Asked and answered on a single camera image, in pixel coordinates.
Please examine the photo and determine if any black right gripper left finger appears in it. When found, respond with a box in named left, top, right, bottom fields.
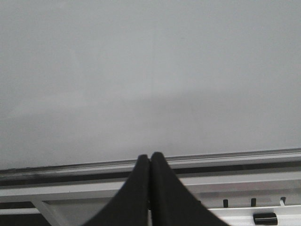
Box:
left=84, top=155, right=150, bottom=226

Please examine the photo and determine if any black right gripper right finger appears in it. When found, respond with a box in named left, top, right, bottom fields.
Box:
left=150, top=152, right=227, bottom=226

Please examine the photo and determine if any white plastic marker tray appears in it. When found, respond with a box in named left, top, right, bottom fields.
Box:
left=209, top=205, right=301, bottom=226

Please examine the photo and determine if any grey whiteboard stand frame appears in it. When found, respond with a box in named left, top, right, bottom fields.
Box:
left=0, top=171, right=301, bottom=226

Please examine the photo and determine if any white whiteboard with aluminium frame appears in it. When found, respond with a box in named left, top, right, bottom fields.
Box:
left=0, top=0, right=301, bottom=170

